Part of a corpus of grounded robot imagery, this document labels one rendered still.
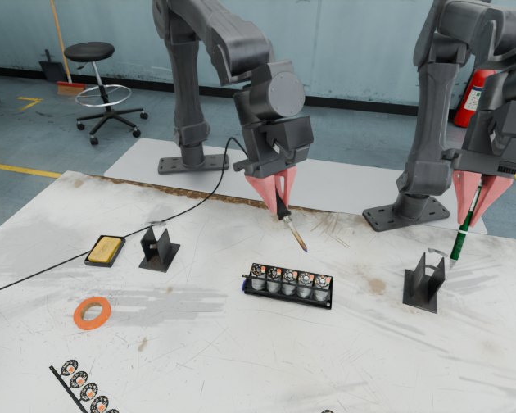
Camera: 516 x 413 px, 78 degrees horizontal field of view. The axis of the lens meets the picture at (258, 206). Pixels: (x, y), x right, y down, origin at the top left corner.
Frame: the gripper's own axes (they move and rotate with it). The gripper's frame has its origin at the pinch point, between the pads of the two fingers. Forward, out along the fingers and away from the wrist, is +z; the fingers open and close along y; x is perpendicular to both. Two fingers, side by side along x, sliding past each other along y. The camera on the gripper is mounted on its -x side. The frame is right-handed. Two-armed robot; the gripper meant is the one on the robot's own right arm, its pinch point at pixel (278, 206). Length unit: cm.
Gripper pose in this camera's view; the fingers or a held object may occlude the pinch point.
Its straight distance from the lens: 55.4
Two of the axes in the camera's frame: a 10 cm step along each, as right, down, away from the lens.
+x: -4.8, -1.5, 8.7
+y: 8.4, -3.5, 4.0
